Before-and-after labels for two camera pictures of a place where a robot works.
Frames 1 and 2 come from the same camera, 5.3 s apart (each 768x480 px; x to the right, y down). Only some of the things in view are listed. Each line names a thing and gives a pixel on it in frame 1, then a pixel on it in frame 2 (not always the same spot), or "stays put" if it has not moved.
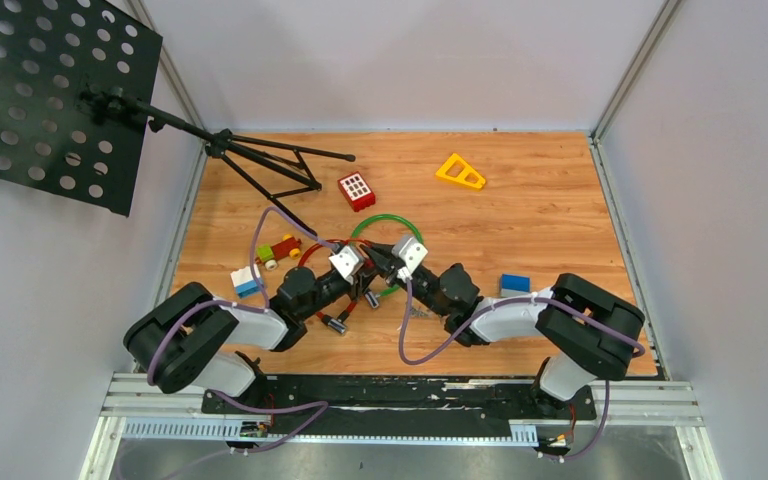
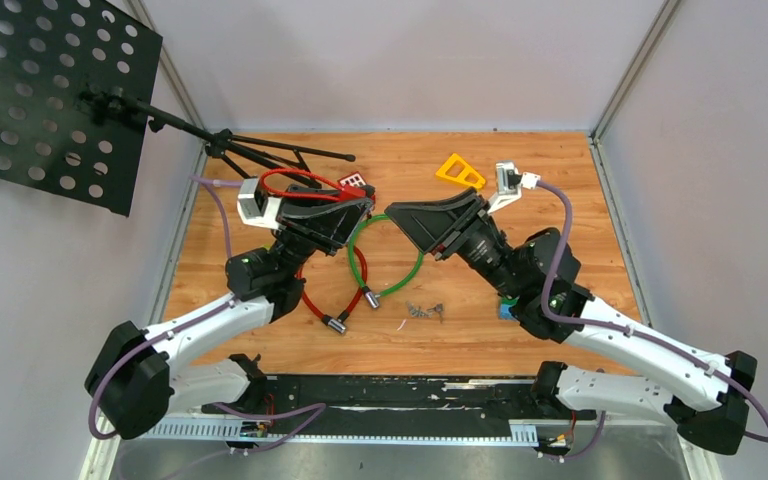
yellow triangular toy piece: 460,178 stays put
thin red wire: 350,240 to 293,196
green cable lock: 371,298 stays put
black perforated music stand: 57,94 stays put
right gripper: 381,259 to 429,223
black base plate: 505,400 stays put
